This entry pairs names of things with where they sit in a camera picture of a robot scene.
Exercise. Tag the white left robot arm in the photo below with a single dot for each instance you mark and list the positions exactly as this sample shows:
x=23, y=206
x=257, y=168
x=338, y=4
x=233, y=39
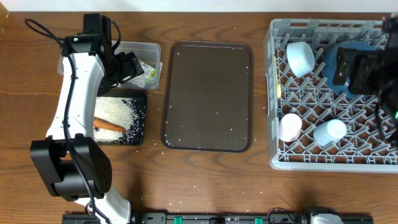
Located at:
x=70, y=163

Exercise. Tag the dark brown serving tray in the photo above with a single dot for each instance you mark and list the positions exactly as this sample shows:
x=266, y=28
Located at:
x=209, y=97

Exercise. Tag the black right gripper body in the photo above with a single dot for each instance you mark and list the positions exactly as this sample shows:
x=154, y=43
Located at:
x=370, y=79

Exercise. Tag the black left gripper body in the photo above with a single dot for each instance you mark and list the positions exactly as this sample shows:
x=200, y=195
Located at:
x=122, y=68

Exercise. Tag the clear plastic bin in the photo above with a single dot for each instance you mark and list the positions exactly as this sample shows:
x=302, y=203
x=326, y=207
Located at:
x=146, y=56

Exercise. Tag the green snack wrapper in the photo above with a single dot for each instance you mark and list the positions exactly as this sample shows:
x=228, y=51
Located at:
x=152, y=73

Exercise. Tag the small blue cup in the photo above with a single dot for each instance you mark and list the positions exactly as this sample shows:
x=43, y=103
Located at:
x=330, y=131

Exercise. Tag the grey dishwasher rack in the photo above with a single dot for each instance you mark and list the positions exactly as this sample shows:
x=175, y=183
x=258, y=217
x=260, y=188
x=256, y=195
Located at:
x=361, y=149

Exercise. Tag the white tissue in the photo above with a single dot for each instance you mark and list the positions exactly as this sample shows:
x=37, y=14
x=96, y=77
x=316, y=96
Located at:
x=142, y=81

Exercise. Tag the light blue rice bowl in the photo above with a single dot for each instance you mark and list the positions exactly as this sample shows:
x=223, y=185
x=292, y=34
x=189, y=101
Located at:
x=300, y=58

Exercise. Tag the orange carrot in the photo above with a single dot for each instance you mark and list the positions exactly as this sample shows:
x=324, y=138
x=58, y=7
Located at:
x=102, y=124

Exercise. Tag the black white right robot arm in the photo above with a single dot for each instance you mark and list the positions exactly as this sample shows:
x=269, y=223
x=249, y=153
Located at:
x=373, y=73

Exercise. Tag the dark blue plate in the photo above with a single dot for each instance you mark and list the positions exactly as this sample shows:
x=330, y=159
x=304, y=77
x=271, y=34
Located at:
x=330, y=60

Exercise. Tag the pink cup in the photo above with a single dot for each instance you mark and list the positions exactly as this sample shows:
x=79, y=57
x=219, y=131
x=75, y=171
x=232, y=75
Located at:
x=290, y=127

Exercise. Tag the yellow plastic spoon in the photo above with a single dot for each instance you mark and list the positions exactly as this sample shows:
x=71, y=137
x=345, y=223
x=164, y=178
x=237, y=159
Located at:
x=278, y=86

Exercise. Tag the black waste tray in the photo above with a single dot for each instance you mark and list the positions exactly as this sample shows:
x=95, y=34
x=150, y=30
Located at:
x=140, y=124

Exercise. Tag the spilled white rice pile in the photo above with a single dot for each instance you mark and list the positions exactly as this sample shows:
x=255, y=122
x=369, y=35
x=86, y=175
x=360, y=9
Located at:
x=118, y=115

